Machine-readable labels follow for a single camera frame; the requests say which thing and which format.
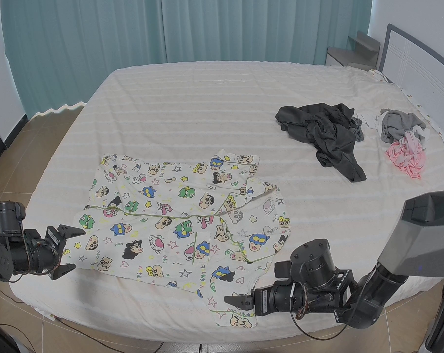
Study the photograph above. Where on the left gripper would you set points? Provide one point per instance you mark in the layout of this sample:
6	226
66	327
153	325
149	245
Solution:
42	256

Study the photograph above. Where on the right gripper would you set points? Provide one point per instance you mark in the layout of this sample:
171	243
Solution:
280	298

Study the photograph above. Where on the white printed pyjama top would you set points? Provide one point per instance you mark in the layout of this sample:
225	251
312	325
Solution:
163	215

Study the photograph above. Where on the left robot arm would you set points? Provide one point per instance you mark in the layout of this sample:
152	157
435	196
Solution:
1	256

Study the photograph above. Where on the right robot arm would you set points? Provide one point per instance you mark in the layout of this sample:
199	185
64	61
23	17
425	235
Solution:
420	234

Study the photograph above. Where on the black garment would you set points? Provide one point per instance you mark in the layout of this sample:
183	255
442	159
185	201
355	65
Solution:
335	138

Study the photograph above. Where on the blue-green curtain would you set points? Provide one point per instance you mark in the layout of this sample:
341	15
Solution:
262	17
78	42

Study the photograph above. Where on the pink garment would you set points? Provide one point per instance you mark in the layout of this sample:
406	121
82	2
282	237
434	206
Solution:
409	160

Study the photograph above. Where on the grey garment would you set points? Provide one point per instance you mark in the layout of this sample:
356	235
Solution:
398	123

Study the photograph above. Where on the grey bedside table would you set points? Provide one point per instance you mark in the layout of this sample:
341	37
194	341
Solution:
350	53

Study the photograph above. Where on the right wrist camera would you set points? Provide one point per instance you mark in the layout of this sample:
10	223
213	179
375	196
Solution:
283	271

